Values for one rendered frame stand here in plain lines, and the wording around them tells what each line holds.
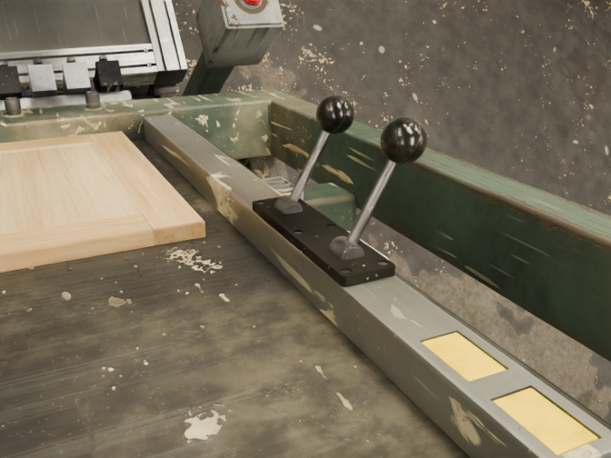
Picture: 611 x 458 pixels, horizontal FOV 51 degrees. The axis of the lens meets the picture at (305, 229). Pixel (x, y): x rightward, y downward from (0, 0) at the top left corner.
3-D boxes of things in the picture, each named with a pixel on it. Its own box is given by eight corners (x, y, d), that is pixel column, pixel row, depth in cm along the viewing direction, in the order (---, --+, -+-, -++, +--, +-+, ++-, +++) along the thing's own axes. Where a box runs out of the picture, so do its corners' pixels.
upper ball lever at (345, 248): (346, 262, 56) (416, 124, 54) (368, 279, 53) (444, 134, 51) (313, 249, 54) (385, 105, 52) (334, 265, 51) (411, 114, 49)
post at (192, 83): (175, 144, 206) (236, 29, 138) (180, 161, 206) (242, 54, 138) (157, 145, 204) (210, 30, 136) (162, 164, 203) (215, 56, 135)
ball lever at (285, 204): (291, 218, 66) (348, 102, 65) (306, 231, 63) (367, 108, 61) (261, 206, 64) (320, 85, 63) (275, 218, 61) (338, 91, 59)
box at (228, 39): (246, 16, 140) (272, -32, 124) (258, 66, 138) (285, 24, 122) (194, 18, 135) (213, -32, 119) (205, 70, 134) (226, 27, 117)
